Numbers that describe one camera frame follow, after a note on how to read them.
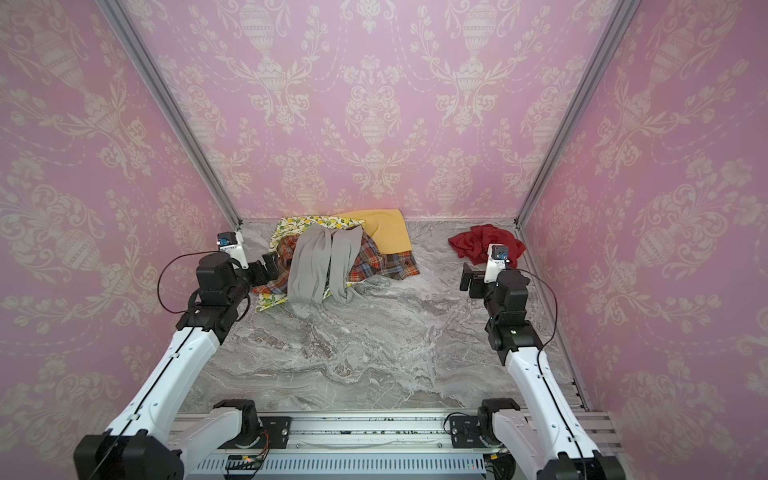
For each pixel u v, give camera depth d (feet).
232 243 2.18
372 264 3.26
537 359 1.68
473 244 3.52
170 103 2.81
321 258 3.18
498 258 2.16
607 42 2.40
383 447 2.42
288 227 3.91
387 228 3.84
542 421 1.42
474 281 2.30
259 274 2.30
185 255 2.04
